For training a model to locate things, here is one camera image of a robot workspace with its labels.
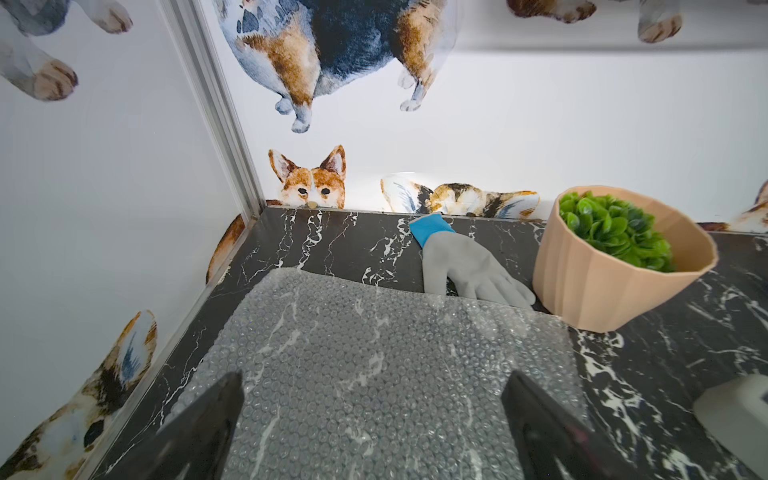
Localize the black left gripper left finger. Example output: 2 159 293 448
113 371 244 480

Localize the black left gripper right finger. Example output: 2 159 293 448
501 370 636 479

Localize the clear bubble wrap sheet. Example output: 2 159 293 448
171 269 588 479

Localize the white tape dispenser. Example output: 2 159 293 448
693 374 767 479

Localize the beige pot green plant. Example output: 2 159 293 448
533 185 719 333

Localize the grey glove blue cuff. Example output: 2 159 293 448
409 214 536 310

